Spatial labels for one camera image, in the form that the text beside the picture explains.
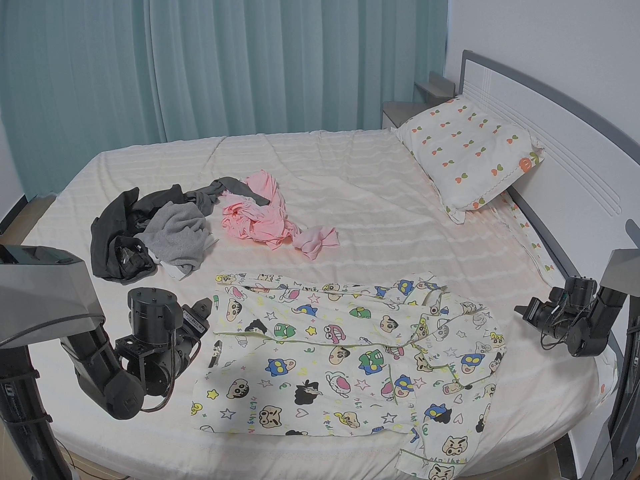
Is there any pink garment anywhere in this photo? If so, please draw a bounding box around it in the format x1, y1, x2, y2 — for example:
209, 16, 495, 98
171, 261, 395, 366
221, 169, 342, 260

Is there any grey bedside table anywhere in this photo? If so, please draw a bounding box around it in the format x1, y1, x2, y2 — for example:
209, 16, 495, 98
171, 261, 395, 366
382, 71, 457, 130

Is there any white printed pyjama top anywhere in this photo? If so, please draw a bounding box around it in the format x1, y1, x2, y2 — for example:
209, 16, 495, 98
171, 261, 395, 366
190, 270, 507, 480

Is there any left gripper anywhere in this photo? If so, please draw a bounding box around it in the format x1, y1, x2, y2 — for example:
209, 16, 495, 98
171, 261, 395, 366
180, 296, 215, 343

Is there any pile of clothes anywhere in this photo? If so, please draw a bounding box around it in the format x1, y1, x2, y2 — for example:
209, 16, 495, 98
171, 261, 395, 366
90, 177, 271, 283

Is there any black cable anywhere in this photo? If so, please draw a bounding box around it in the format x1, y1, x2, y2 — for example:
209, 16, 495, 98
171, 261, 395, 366
140, 348, 177, 414

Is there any blue-green curtain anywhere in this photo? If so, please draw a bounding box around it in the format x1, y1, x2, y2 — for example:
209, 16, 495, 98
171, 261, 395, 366
0, 0, 448, 199

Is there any bed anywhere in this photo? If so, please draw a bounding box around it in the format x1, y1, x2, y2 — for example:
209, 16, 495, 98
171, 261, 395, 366
47, 49, 640, 480

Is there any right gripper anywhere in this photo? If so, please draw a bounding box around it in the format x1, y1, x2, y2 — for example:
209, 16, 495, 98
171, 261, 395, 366
515, 297, 553, 326

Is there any white printed pillow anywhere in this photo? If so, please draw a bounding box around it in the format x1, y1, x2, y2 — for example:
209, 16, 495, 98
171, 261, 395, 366
395, 95, 546, 225

